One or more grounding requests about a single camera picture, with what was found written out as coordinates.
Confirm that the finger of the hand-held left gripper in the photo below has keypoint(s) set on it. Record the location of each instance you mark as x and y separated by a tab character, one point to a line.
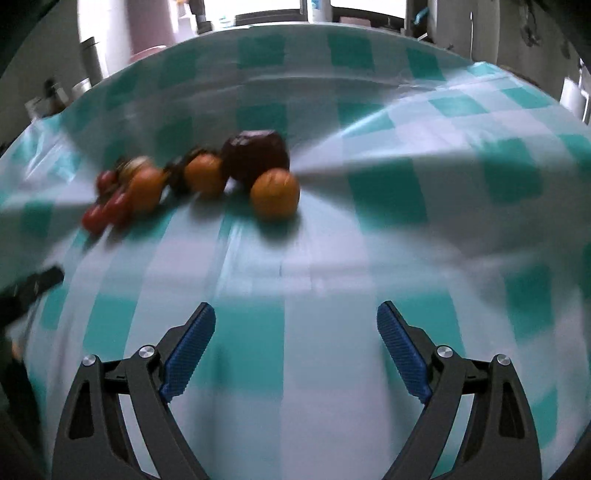
34	286

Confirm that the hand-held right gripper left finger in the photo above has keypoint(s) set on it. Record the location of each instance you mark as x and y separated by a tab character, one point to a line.
191	344

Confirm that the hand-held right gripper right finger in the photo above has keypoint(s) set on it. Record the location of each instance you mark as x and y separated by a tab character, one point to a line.
399	346

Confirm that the dark brown water chestnut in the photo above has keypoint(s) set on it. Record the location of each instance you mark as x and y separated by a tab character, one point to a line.
177	179

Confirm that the teal white checkered tablecloth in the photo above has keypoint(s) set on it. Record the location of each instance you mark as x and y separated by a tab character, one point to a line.
369	230

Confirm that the small orange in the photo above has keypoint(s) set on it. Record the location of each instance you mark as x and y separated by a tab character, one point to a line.
205	175
145	188
274	194

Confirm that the small dark bottle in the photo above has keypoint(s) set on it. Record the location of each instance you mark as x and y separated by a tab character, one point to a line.
54	94

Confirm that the dark maroon round fruit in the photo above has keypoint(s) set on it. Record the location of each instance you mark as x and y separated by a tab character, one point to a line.
254	154

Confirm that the shiny steel cup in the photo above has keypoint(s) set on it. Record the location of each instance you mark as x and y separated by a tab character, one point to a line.
81	88

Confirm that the pink thermos bottle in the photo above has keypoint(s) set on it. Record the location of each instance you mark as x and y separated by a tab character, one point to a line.
150	27

